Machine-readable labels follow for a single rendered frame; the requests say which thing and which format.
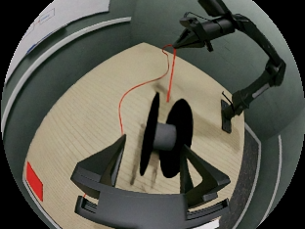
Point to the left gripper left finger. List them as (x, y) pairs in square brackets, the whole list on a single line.
[(98, 165)]

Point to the red flat rectangular pad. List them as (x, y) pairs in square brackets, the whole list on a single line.
[(34, 182)]

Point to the black disc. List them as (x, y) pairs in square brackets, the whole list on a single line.
[(169, 138)]

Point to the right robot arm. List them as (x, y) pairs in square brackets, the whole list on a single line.
[(271, 75)]

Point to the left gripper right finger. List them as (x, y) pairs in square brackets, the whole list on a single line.
[(213, 179)]

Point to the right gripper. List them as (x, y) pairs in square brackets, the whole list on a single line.
[(196, 34)]

